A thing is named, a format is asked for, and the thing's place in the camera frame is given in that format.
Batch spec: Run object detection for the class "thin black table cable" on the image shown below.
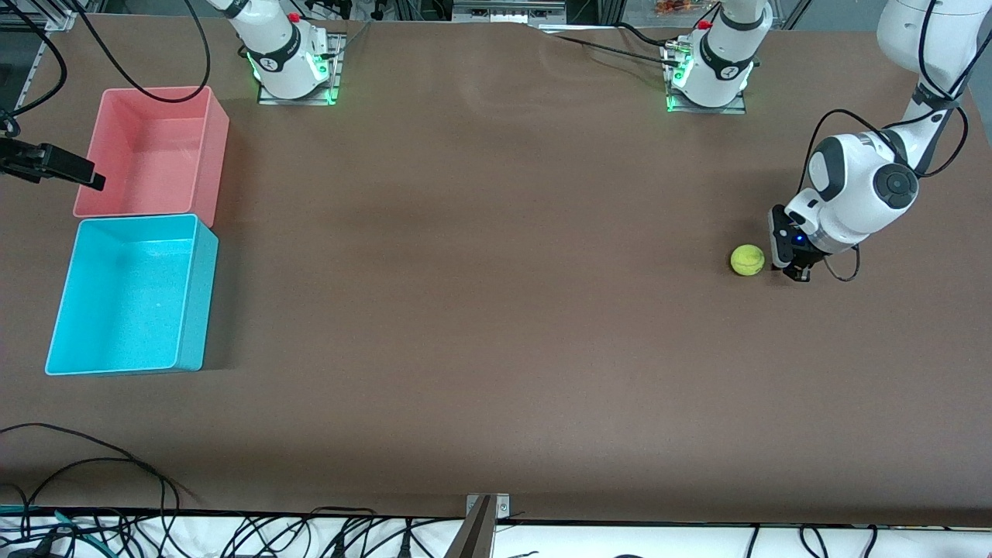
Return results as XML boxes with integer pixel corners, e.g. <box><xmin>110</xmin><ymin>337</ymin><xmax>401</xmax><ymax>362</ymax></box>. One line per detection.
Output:
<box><xmin>615</xmin><ymin>22</ymin><xmax>679</xmax><ymax>49</ymax></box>
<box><xmin>552</xmin><ymin>33</ymin><xmax>683</xmax><ymax>67</ymax></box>

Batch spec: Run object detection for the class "silver metal bracket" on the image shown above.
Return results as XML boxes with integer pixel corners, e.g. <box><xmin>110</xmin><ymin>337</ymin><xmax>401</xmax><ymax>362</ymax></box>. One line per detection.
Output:
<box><xmin>465</xmin><ymin>493</ymin><xmax>511</xmax><ymax>522</ymax></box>

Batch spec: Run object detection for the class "brown table cover sheet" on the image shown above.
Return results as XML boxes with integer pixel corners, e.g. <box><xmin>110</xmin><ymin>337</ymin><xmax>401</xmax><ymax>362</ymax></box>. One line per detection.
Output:
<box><xmin>0</xmin><ymin>14</ymin><xmax>992</xmax><ymax>529</ymax></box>

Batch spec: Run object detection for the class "aluminium frame corner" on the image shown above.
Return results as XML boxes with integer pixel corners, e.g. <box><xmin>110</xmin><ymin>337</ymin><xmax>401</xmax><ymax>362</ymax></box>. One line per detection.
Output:
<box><xmin>0</xmin><ymin>0</ymin><xmax>78</xmax><ymax>32</ymax></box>

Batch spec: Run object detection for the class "yellow tennis ball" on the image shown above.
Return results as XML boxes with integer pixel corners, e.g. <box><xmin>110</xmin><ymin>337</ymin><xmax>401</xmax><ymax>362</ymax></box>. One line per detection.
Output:
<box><xmin>730</xmin><ymin>244</ymin><xmax>766</xmax><ymax>277</ymax></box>

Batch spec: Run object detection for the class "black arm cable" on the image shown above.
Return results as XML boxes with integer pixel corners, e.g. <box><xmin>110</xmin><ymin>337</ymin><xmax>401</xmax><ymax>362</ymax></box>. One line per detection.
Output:
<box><xmin>798</xmin><ymin>0</ymin><xmax>992</xmax><ymax>282</ymax></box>
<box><xmin>0</xmin><ymin>8</ymin><xmax>67</xmax><ymax>140</ymax></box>
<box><xmin>72</xmin><ymin>0</ymin><xmax>212</xmax><ymax>103</ymax></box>

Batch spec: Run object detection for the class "looped black floor cable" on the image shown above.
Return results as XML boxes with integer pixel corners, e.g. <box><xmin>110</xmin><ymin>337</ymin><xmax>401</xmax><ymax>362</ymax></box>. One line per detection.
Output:
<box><xmin>15</xmin><ymin>457</ymin><xmax>181</xmax><ymax>543</ymax></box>

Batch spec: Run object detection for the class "pink plastic bin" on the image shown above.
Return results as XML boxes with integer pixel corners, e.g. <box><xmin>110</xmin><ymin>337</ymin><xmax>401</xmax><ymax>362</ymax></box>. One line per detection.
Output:
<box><xmin>72</xmin><ymin>85</ymin><xmax>231</xmax><ymax>229</ymax></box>

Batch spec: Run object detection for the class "teal cable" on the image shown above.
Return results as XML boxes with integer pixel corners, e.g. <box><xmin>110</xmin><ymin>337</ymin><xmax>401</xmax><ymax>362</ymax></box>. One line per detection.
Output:
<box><xmin>0</xmin><ymin>505</ymin><xmax>105</xmax><ymax>547</ymax></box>

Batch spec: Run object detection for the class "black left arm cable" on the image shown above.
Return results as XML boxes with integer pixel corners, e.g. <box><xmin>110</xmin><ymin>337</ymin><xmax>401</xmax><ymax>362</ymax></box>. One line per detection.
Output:
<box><xmin>798</xmin><ymin>0</ymin><xmax>992</xmax><ymax>282</ymax></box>

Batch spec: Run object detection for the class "aluminium frame profile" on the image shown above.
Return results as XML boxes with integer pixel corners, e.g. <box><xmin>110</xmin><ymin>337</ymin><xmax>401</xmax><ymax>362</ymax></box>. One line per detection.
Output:
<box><xmin>775</xmin><ymin>0</ymin><xmax>815</xmax><ymax>30</ymax></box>

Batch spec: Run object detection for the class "perforated metal strip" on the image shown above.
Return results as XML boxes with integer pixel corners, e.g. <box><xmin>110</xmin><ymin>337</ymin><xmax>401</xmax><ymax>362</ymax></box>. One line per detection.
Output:
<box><xmin>14</xmin><ymin>31</ymin><xmax>51</xmax><ymax>117</ymax></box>

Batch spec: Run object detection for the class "grey metal pole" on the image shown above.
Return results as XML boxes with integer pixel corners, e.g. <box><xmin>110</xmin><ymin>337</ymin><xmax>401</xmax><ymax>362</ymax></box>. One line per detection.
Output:
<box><xmin>442</xmin><ymin>496</ymin><xmax>497</xmax><ymax>558</ymax></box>

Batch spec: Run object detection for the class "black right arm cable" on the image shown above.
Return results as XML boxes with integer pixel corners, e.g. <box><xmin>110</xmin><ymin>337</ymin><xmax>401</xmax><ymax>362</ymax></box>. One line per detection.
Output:
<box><xmin>0</xmin><ymin>8</ymin><xmax>67</xmax><ymax>140</ymax></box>
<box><xmin>72</xmin><ymin>0</ymin><xmax>212</xmax><ymax>103</ymax></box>

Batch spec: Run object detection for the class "blue plastic bin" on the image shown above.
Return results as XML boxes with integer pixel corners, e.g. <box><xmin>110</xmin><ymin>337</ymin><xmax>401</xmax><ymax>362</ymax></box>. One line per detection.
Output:
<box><xmin>44</xmin><ymin>214</ymin><xmax>220</xmax><ymax>377</ymax></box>

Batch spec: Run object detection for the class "grey metal box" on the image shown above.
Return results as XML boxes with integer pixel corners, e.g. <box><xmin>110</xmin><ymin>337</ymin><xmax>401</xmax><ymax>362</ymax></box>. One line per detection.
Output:
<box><xmin>452</xmin><ymin>0</ymin><xmax>568</xmax><ymax>24</ymax></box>

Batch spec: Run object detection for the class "long black floor cable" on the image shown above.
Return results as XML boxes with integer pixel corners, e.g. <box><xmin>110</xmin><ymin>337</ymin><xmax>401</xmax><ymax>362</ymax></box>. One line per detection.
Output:
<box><xmin>0</xmin><ymin>422</ymin><xmax>201</xmax><ymax>516</ymax></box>

